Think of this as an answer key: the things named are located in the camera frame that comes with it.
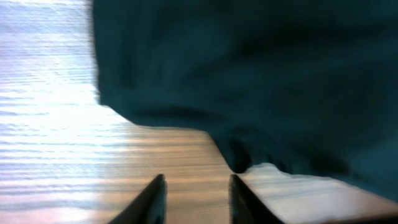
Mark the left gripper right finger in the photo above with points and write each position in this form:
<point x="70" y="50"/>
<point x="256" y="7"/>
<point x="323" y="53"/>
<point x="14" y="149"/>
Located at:
<point x="245" y="207"/>

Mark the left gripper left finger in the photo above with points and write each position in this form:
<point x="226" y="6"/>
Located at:
<point x="149" y="207"/>

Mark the black polo shirt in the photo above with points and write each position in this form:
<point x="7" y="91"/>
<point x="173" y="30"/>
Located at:
<point x="309" y="86"/>

